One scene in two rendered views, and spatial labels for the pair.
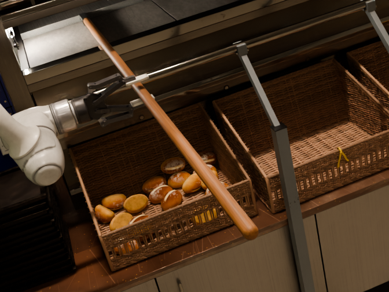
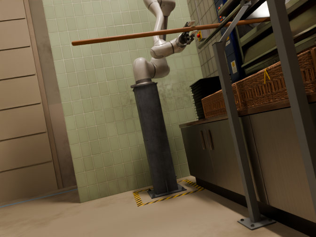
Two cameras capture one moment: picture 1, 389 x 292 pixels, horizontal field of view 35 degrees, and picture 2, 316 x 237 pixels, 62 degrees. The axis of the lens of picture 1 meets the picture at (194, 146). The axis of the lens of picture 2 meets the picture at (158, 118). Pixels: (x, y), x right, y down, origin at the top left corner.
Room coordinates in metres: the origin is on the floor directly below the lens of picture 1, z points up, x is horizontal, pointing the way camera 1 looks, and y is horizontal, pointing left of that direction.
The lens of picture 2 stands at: (1.29, -1.65, 0.56)
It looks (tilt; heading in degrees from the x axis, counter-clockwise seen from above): 3 degrees up; 89
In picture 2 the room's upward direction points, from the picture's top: 12 degrees counter-clockwise
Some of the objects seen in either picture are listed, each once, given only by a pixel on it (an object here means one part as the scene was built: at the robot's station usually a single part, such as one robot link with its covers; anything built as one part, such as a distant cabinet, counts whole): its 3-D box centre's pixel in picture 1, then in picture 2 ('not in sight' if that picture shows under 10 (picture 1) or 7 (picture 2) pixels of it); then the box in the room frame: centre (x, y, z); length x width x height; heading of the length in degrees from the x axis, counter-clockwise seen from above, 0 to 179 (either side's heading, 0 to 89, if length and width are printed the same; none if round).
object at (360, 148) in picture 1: (305, 129); (309, 65); (2.05, -0.43, 0.72); 0.56 x 0.49 x 0.28; 102
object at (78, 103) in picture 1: (89, 107); (185, 36); (1.64, 0.26, 1.20); 0.09 x 0.07 x 0.08; 102
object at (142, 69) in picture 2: not in sight; (142, 69); (1.27, 0.85, 1.17); 0.18 x 0.16 x 0.22; 35
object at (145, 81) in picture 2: not in sight; (141, 83); (1.25, 0.84, 1.03); 0.22 x 0.18 x 0.06; 9
